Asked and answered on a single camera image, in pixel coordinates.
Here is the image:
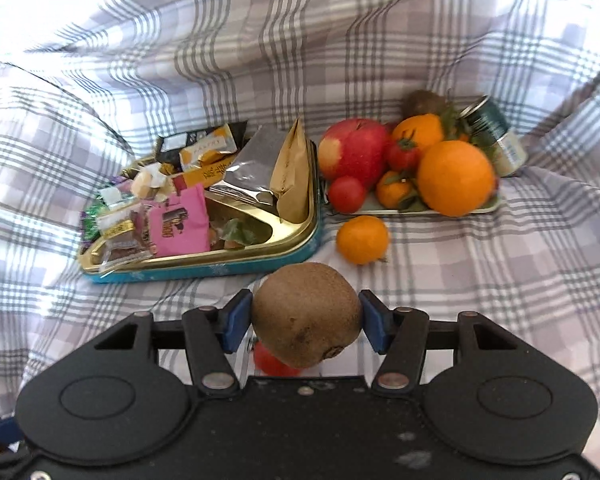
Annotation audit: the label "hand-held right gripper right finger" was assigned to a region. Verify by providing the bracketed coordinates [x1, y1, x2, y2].
[358, 290, 521, 392]

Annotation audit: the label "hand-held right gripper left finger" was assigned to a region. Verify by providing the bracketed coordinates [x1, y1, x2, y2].
[94, 290, 253, 392]

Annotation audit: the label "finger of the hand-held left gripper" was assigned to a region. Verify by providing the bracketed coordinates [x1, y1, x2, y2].
[0, 417, 27, 461]

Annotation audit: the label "large brown kiwi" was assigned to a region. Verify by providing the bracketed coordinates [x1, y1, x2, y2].
[251, 262, 362, 368]

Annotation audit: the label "white rectangular tray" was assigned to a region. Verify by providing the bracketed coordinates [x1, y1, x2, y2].
[322, 180, 502, 217]

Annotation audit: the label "red cherry tomato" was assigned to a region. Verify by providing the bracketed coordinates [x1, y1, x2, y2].
[328, 176, 367, 214]
[252, 342, 303, 377]

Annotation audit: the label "gold and teal tin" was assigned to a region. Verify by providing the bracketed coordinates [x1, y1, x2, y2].
[80, 132, 324, 285]

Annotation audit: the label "plain orange tangerine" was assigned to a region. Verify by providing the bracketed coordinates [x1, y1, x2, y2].
[336, 215, 390, 266]

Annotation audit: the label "wilted green leaf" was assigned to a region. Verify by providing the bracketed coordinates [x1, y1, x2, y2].
[215, 218, 258, 250]

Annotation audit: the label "pink snack packet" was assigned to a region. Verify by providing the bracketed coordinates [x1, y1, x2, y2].
[147, 183, 211, 257]

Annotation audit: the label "grey checked blanket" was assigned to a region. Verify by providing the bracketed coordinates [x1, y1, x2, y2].
[0, 0, 600, 480]

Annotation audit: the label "small tangerine with leaves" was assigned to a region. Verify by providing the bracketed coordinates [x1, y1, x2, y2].
[376, 171, 415, 209]

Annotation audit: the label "pile of wrapped candies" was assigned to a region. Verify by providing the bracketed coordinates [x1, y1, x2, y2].
[80, 160, 177, 267]

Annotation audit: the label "silver foil packet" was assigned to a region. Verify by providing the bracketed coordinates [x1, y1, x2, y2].
[207, 125, 287, 206]

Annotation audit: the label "tan paper packet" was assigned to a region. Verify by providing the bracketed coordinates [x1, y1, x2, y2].
[271, 118, 311, 224]

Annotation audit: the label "large orange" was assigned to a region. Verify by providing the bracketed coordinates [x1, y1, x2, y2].
[417, 140, 496, 217]

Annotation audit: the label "red strawberry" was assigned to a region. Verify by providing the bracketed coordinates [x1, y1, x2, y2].
[385, 137, 424, 172]

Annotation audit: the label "red apple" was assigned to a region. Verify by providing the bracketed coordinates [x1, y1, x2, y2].
[318, 118, 394, 191]

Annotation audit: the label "black and yellow snack packets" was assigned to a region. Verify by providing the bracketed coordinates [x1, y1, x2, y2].
[155, 124, 239, 173]

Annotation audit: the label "tangerine with long stem leaves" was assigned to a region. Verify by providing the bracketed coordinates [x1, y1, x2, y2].
[392, 114, 445, 153]

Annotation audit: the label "green drink can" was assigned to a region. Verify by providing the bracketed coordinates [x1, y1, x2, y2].
[459, 96, 527, 177]

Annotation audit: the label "small brown kiwi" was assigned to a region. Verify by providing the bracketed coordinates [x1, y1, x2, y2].
[404, 90, 452, 119]

